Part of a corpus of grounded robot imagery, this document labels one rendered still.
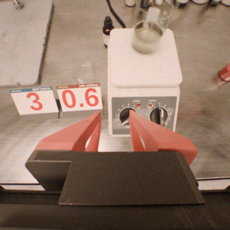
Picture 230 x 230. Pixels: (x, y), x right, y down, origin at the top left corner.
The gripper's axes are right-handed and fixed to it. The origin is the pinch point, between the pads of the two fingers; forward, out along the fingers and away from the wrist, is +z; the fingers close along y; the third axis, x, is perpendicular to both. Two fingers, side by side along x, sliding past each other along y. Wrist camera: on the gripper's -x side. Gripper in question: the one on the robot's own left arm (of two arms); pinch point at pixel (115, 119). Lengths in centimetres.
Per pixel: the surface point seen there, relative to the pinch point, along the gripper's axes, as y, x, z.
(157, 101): -7.6, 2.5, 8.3
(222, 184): -21.9, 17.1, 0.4
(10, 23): 30.6, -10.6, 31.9
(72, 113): 9.6, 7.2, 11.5
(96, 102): 4.1, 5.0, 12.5
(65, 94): 10.6, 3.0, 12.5
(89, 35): 7.3, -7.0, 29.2
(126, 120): -1.9, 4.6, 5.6
